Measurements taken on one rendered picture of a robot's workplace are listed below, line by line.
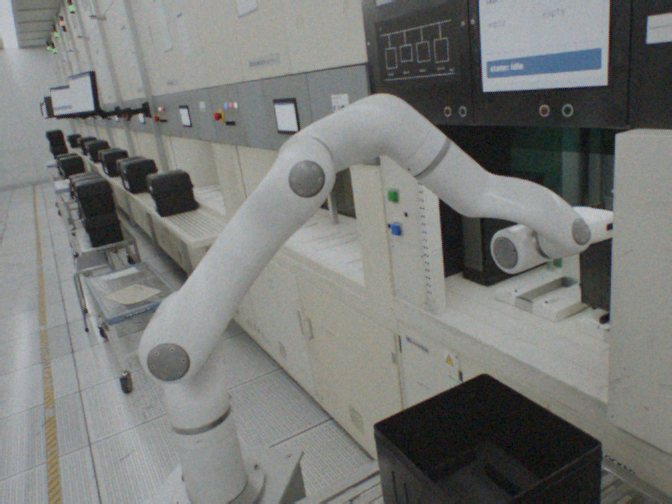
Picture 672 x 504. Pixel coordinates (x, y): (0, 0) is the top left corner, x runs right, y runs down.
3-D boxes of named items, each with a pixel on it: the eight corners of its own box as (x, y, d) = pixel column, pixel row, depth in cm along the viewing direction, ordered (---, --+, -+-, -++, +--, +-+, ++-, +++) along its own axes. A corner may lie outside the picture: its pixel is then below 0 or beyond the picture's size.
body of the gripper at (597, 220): (540, 245, 110) (576, 231, 115) (584, 255, 101) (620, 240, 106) (539, 209, 107) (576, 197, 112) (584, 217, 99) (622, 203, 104)
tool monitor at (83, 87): (77, 128, 389) (62, 77, 378) (146, 117, 411) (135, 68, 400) (81, 129, 354) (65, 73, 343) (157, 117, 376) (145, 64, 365)
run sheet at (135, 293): (101, 298, 320) (100, 295, 319) (136, 283, 337) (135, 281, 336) (128, 306, 300) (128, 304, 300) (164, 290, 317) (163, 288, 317)
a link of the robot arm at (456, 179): (480, 112, 85) (604, 223, 93) (424, 145, 99) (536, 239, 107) (458, 153, 82) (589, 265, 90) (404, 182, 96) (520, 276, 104)
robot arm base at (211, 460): (154, 521, 105) (130, 444, 100) (202, 455, 123) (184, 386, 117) (241, 532, 100) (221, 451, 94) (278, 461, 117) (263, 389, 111)
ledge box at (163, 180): (151, 211, 373) (141, 174, 365) (190, 202, 384) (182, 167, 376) (157, 219, 347) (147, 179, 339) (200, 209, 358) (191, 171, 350)
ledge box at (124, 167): (123, 191, 472) (115, 162, 464) (155, 184, 486) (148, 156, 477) (130, 195, 447) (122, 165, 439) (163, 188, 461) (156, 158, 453)
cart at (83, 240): (82, 276, 521) (67, 229, 506) (137, 261, 543) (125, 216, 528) (90, 305, 441) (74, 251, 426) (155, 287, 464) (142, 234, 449)
